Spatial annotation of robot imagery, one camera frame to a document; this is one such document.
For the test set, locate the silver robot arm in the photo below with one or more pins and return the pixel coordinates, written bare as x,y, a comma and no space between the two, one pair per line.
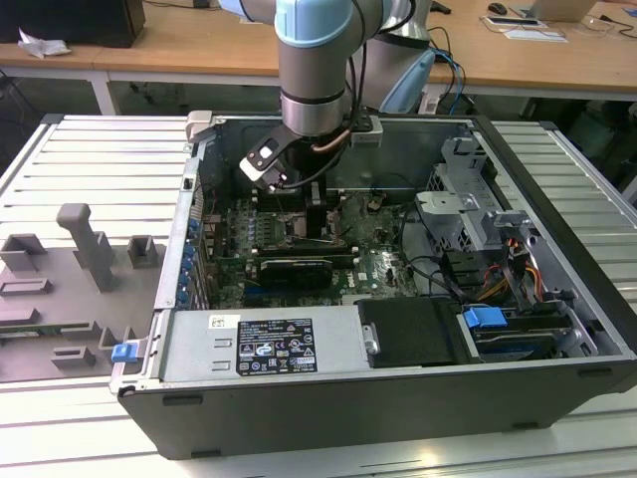
311,65

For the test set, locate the CPU socket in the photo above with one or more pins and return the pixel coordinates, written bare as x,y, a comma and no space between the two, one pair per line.
287,216

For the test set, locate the black graphics card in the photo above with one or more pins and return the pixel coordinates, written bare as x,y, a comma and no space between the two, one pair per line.
296,274

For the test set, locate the pale blue teach pendant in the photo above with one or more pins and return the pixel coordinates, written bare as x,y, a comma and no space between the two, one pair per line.
405,87

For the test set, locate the green motherboard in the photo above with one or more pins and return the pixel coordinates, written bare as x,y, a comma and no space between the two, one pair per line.
378,269

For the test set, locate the small white adapter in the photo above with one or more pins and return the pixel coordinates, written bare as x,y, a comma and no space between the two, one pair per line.
429,104

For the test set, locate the silver metal drive cage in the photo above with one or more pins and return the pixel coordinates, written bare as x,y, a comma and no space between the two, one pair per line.
458,219

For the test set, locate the black plastic shroud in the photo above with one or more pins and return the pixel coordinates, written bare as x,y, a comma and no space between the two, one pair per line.
408,333

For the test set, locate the grey power supply unit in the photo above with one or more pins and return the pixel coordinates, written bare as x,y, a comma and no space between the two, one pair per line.
199,348

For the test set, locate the hard disk in blue carrier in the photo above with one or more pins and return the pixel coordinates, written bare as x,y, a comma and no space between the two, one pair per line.
483,318

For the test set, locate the wooden desk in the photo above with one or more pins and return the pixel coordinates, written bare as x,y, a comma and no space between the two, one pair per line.
522,65
45,65

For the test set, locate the black computer mouse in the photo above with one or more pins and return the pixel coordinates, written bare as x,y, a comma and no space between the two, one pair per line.
496,8

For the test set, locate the white flat device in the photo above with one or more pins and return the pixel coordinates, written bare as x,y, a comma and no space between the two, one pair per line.
512,21

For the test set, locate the black and grey PC case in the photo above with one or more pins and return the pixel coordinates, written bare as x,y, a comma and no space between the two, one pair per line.
348,418

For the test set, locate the white paper sheet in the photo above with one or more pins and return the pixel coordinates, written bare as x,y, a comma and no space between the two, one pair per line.
535,35

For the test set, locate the blue case latch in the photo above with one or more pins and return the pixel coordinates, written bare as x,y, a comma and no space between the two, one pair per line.
123,352

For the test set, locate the black box on desk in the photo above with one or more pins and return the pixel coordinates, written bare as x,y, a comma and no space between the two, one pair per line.
69,20

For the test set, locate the grey parts rack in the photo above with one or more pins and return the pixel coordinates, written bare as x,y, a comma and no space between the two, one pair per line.
60,299

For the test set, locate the crumpled white paper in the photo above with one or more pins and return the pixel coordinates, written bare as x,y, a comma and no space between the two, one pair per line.
42,44

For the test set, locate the grey laptop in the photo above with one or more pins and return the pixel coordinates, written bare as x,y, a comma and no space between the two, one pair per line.
562,10

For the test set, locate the green RAM stick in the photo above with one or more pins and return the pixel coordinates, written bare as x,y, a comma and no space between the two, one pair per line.
45,329

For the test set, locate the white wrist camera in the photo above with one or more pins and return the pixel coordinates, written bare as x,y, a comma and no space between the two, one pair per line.
264,162
367,134

